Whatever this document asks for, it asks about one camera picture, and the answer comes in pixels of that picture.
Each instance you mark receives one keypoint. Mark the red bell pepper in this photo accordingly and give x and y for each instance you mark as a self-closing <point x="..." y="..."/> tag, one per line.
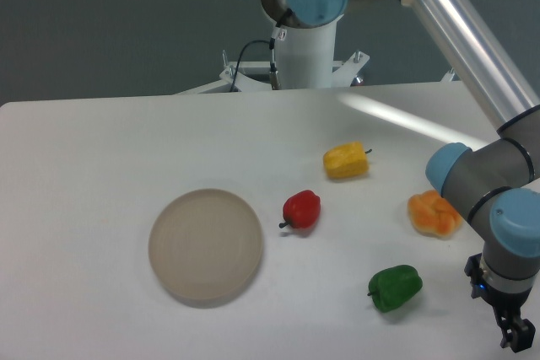
<point x="301" y="211"/>

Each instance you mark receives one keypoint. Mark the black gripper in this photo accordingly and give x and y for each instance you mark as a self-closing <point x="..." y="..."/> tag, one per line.
<point x="506" y="296"/>

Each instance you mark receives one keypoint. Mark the green bell pepper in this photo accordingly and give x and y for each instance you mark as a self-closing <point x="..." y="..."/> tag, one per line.
<point x="391" y="288"/>

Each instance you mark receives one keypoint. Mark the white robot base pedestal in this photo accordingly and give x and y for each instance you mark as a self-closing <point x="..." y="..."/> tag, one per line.
<point x="292" y="58"/>

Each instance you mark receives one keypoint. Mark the yellow bell pepper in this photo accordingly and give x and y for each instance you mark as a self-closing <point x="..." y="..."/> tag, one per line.
<point x="346" y="161"/>

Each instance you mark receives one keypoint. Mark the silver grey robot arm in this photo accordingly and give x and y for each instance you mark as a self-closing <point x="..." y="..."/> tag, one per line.
<point x="489" y="187"/>

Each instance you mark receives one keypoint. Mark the beige round plate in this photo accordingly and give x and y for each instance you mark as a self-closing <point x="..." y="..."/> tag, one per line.
<point x="205" y="247"/>

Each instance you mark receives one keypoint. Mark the orange bread roll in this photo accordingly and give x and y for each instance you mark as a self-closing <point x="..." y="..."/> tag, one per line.
<point x="433" y="215"/>

